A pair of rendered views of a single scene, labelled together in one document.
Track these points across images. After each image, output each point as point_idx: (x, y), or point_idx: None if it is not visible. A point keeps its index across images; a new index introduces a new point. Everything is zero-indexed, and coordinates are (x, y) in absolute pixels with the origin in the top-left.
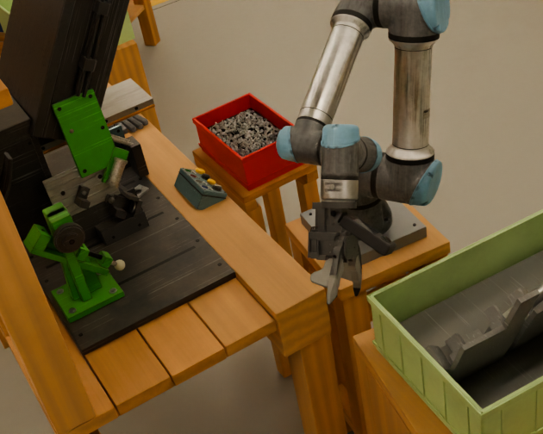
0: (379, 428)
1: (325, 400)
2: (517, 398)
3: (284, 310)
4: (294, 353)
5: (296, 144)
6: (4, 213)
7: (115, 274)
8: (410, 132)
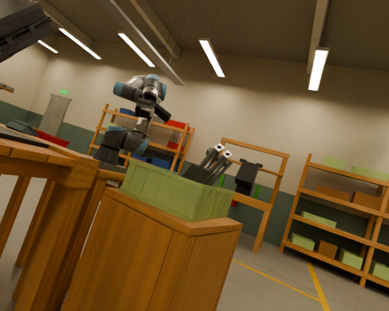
0: (102, 241)
1: (65, 233)
2: (209, 187)
3: (83, 157)
4: (65, 195)
5: (125, 85)
6: None
7: None
8: (145, 124)
